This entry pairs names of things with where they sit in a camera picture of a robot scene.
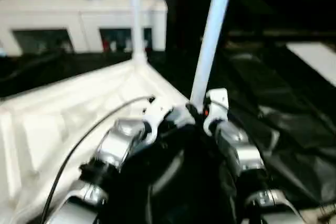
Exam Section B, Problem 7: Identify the white plastic table leg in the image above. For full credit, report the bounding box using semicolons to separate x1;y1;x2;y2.
189;0;237;106
128;0;149;66

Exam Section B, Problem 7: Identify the white plastic table top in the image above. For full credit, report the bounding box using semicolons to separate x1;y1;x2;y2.
0;59;191;224

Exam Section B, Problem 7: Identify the black work surface mat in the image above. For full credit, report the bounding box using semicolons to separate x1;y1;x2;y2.
0;48;336;224

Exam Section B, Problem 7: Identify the dark black cabinet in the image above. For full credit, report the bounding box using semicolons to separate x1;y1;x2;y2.
165;0;336;41

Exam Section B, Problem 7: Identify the white flat side panel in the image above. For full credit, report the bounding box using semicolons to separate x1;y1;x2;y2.
286;43;336;86

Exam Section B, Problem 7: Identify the white glass-door cabinet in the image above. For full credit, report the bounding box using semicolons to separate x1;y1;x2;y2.
0;0;169;56

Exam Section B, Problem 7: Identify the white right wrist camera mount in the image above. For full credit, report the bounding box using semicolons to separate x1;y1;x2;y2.
202;89;229;133

